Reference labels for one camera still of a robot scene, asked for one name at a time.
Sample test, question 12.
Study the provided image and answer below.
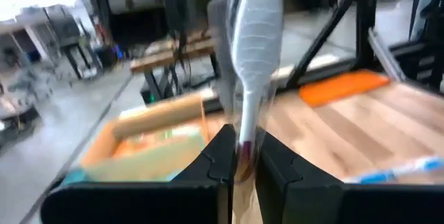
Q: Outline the black computer case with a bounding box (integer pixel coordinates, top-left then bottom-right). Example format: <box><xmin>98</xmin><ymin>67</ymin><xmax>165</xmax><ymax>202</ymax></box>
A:
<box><xmin>139</xmin><ymin>76</ymin><xmax>181</xmax><ymax>106</ymax></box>

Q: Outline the wooden table with black legs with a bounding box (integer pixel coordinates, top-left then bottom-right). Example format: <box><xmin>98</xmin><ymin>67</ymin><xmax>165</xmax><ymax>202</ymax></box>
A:
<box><xmin>128</xmin><ymin>36</ymin><xmax>223</xmax><ymax>79</ymax></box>

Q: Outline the orange translucent plastic bin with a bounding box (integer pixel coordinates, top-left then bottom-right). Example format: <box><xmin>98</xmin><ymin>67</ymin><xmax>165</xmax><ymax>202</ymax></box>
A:
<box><xmin>80</xmin><ymin>94</ymin><xmax>209</xmax><ymax>169</ymax></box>

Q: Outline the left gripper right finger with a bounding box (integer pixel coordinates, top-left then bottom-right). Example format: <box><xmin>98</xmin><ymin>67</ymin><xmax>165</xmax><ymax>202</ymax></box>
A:
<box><xmin>255</xmin><ymin>132</ymin><xmax>345</xmax><ymax>224</ymax></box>

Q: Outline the green translucent plastic bin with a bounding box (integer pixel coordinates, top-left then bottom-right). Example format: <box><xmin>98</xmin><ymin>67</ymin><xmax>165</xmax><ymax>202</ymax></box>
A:
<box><xmin>61</xmin><ymin>135</ymin><xmax>206</xmax><ymax>184</ymax></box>

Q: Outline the black metal rig frame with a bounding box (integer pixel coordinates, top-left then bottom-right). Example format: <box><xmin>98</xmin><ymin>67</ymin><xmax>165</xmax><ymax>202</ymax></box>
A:
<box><xmin>286</xmin><ymin>0</ymin><xmax>410</xmax><ymax>92</ymax></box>

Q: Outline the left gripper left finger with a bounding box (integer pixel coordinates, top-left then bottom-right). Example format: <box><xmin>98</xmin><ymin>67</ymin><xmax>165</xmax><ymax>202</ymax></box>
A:
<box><xmin>173</xmin><ymin>123</ymin><xmax>237</xmax><ymax>224</ymax></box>

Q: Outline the blue toothbrush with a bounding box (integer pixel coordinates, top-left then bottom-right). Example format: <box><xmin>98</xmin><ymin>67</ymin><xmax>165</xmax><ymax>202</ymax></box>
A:
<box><xmin>341</xmin><ymin>155</ymin><xmax>444</xmax><ymax>186</ymax></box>

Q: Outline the black shelving unit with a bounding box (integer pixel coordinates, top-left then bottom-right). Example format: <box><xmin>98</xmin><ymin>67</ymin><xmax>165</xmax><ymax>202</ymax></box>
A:
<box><xmin>83</xmin><ymin>0</ymin><xmax>216</xmax><ymax>50</ymax></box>

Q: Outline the orange flat plastic lid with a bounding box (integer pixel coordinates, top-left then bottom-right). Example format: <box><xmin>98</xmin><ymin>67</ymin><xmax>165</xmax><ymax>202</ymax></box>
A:
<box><xmin>298</xmin><ymin>69</ymin><xmax>391</xmax><ymax>109</ymax></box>

